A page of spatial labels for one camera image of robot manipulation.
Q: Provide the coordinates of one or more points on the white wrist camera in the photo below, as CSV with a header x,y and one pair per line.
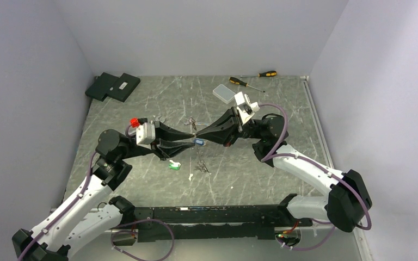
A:
x,y
245,108
145,131

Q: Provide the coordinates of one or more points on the orange black screwdriver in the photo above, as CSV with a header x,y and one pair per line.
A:
x,y
262,74
237,81

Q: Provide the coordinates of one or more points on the white plastic box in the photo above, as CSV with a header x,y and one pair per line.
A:
x,y
223,93

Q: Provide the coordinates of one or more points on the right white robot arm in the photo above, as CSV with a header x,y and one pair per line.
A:
x,y
345,201

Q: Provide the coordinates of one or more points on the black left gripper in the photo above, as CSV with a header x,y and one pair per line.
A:
x,y
168,148

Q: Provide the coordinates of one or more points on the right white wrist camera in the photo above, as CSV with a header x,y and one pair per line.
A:
x,y
245,108

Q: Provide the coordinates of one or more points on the orange black screwdriver far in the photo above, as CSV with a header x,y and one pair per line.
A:
x,y
262,74

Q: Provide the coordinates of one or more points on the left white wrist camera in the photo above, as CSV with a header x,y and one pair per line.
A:
x,y
145,131

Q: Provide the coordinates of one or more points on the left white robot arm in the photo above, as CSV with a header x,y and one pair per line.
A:
x,y
72,225

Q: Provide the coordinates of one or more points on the small chrome open-end wrench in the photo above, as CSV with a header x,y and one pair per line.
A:
x,y
188,122

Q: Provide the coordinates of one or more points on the orange black screwdriver near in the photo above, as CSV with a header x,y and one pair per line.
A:
x,y
237,81

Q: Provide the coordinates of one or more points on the black flat case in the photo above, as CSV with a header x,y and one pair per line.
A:
x,y
108,85

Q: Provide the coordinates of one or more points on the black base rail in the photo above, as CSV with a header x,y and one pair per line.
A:
x,y
262,222

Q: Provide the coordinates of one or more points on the key with blue tag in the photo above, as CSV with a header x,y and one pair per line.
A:
x,y
200,142

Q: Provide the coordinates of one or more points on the key with green tag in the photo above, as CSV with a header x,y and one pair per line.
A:
x,y
174,165

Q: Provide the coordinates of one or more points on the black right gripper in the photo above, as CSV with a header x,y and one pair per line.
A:
x,y
225,130

